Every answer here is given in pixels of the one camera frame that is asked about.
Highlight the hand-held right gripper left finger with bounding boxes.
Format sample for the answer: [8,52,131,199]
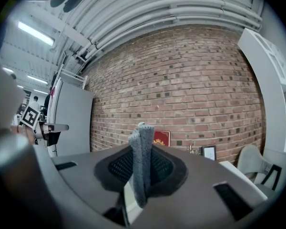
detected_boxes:
[50,144,140,224]

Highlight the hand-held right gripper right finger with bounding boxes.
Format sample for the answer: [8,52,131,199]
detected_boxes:
[133,143,269,229]

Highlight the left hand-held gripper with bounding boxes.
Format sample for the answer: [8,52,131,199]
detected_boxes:
[19,105,70,146]

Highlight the person's left forearm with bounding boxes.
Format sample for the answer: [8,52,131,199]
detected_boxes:
[10,124,27,136]

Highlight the white partition panel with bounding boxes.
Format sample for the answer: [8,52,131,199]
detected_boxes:
[52,81,94,157]

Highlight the grey chair with black legs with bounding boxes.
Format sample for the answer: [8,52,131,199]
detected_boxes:
[236,144,284,192]

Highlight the red box with gold crest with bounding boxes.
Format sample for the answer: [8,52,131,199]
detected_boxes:
[153,130,172,148]

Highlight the white shelf cabinet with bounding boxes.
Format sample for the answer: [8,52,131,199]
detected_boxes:
[236,27,286,155]

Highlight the bundle of white ceiling pipes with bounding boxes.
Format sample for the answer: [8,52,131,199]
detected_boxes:
[84,0,263,59]

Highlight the black picture frame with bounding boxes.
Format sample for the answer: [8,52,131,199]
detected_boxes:
[202,145,217,161]

